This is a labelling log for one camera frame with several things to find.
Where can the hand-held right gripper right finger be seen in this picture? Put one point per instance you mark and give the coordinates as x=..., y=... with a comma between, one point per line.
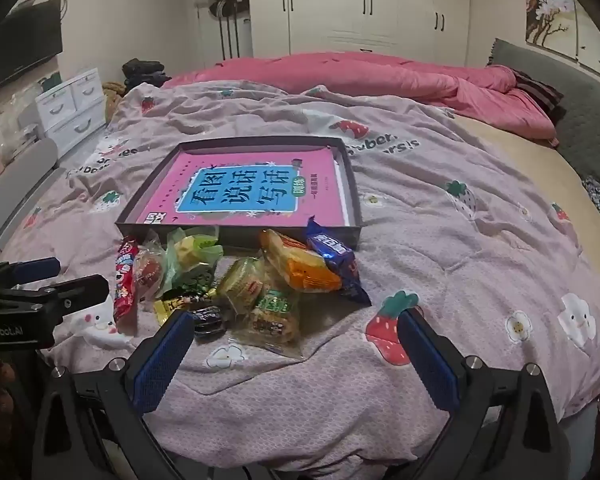
x=427, y=360

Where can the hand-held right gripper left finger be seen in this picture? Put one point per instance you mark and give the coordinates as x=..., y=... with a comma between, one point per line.
x=162, y=360

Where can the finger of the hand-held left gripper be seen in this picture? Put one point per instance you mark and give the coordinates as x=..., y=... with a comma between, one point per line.
x=35, y=270
x=75, y=294

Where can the long yellow snack packet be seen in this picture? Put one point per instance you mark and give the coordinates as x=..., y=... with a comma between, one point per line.
x=166, y=308

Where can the red snack packet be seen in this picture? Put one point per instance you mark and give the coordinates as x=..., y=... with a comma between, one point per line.
x=125, y=280

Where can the dark chocolate packet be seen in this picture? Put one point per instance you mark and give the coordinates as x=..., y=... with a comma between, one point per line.
x=207, y=320

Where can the clear-wrapped red candy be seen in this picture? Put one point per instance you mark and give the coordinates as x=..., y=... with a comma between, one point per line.
x=147, y=270

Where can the black green pea packet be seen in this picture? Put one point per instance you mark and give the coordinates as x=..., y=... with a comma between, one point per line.
x=192, y=282

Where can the clear-wrapped small cake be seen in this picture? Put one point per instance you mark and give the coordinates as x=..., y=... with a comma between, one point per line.
x=240, y=285

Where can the light green cake packet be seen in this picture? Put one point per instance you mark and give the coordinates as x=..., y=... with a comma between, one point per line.
x=187, y=252

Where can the green label cake packet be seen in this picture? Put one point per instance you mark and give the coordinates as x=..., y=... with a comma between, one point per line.
x=272, y=317

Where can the blue snack packet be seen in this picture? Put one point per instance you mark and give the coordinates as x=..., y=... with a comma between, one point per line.
x=337, y=255

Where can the orange snack packet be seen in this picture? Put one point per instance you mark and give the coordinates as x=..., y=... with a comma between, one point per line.
x=300, y=267

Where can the grey cardboard box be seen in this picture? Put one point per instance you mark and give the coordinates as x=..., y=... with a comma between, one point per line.
x=352, y=195

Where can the grey bed footboard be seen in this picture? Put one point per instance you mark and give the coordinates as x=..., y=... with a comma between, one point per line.
x=25, y=170

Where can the pink book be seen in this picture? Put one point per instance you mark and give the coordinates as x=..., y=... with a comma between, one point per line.
x=180, y=175

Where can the white drawer unit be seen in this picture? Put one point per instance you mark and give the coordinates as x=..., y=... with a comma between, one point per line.
x=75, y=110

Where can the brown knitted cloth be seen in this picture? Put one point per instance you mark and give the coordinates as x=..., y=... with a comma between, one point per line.
x=111, y=95

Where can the beige bed sheet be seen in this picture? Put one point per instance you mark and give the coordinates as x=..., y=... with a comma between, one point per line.
x=520, y=170

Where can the pile of dark clothes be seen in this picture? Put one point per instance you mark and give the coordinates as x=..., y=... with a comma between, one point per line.
x=142, y=72

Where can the grey quilted headboard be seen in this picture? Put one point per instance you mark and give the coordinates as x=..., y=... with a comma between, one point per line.
x=590, y=125

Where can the dark striped pillow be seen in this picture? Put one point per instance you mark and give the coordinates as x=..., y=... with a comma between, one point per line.
x=537, y=92

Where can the pink quilt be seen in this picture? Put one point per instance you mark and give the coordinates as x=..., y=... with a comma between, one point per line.
x=355, y=75

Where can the hanging dark clothes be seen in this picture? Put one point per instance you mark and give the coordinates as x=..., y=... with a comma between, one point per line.
x=225, y=5

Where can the white wardrobe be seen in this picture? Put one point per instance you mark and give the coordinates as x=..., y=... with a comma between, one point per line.
x=330, y=5

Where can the blossom wall painting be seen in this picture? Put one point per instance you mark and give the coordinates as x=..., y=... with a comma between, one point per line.
x=550, y=5

